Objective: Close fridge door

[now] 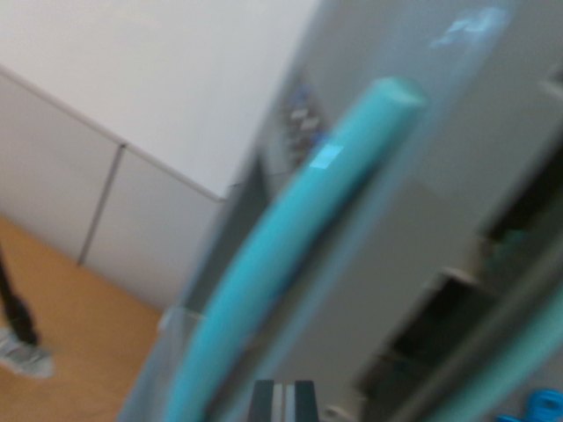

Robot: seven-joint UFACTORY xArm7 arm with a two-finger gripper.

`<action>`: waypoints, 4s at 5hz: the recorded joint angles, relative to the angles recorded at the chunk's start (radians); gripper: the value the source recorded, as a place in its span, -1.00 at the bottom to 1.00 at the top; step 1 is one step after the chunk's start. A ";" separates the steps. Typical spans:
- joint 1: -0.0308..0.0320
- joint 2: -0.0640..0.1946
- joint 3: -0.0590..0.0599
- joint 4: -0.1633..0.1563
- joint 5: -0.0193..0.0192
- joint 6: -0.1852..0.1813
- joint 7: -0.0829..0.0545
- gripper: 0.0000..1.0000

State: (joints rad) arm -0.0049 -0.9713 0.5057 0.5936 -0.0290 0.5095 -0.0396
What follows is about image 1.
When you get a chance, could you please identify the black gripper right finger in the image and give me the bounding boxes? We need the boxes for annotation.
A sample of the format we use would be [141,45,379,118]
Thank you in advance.
[284,380,319,422]

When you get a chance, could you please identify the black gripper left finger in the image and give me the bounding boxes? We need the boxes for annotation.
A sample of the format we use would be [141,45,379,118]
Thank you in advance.
[248,380,286,422]

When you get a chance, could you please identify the grey toy refrigerator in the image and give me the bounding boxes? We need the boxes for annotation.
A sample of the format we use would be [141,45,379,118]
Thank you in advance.
[118,0,563,422]

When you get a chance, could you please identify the large blue clip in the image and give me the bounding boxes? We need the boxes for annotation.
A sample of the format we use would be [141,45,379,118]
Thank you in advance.
[495,388,563,422]

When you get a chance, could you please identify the silver tape patch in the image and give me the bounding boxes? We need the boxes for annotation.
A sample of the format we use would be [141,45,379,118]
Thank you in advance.
[0,326,57,380]

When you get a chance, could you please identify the black temperature display panel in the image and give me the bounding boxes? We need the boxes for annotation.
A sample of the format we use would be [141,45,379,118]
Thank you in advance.
[280,82,330,171]

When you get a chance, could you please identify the teal handle of dispenser door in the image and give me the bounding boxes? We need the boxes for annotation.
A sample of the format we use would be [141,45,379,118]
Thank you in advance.
[165,76,428,422]

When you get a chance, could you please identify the teal handle of logo door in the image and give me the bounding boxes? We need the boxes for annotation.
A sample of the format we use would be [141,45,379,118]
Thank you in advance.
[413,298,563,422]

